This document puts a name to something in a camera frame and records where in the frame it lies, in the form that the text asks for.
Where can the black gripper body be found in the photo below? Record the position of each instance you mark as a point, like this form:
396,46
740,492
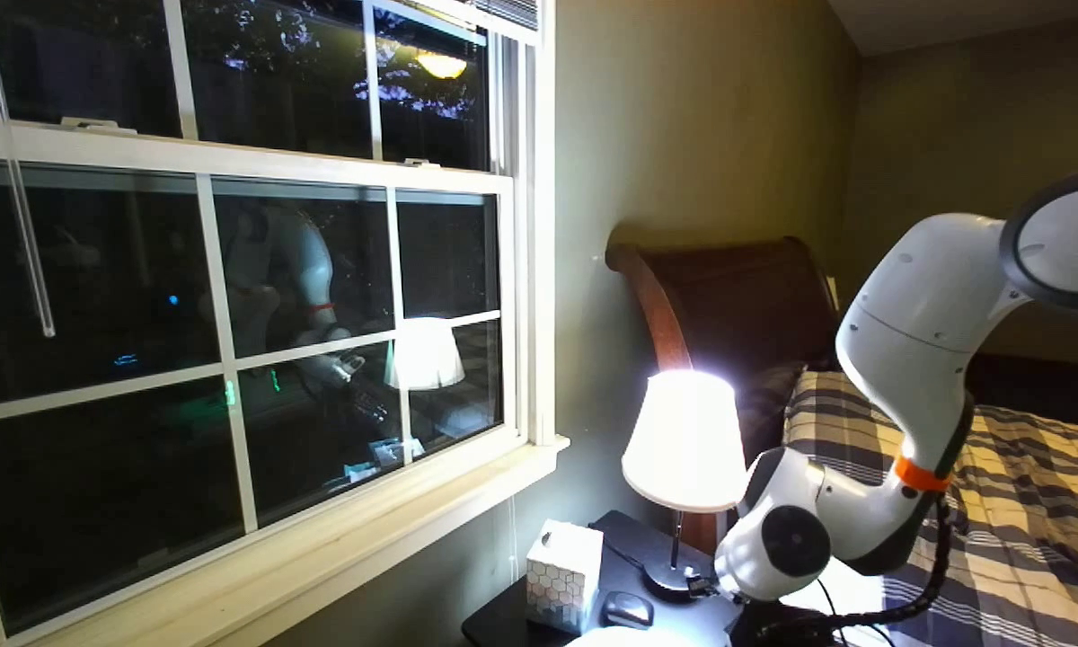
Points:
791,627

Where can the table lamp with cream shade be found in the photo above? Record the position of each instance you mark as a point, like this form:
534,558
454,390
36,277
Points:
684,438

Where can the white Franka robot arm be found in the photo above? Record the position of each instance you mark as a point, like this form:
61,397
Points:
936,325

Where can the small dark oval object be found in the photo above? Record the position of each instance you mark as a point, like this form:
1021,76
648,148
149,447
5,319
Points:
626,613

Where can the black nightstand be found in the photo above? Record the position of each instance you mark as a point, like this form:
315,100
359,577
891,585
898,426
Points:
632,564

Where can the patterned tissue box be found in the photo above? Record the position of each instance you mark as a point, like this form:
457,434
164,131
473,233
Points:
560,577

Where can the plaid bed comforter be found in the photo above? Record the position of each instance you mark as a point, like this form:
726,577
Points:
1029,528

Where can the dark wooden bed headboard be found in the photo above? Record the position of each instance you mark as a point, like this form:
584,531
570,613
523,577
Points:
740,312

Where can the large white-framed grid window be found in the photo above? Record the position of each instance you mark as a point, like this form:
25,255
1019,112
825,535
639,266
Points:
239,360

